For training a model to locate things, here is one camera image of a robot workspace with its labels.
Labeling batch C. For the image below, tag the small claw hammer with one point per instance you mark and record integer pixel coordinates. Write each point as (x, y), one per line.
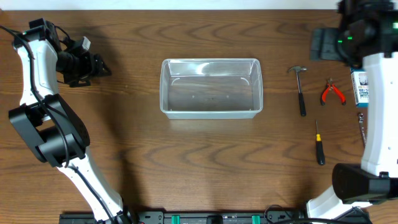
(298, 70)

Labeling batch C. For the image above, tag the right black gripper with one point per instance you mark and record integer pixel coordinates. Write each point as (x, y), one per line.
(325, 43)

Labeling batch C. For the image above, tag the silver wrench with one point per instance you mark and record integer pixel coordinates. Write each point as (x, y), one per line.
(362, 128)

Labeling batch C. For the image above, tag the clear plastic container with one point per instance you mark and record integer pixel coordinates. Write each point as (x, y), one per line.
(211, 88)

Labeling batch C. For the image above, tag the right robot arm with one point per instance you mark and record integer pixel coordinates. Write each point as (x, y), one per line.
(365, 38)

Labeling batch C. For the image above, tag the blue white screw box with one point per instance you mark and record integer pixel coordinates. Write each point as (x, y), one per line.
(360, 83)

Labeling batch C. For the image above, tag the yellow black screwdriver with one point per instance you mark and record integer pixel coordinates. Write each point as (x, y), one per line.
(319, 147)

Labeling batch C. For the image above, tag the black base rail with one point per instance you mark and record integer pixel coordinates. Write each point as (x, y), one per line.
(276, 215)

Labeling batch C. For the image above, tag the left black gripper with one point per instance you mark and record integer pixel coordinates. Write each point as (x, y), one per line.
(92, 67)

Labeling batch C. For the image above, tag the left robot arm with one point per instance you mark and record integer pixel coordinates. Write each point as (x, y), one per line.
(52, 131)

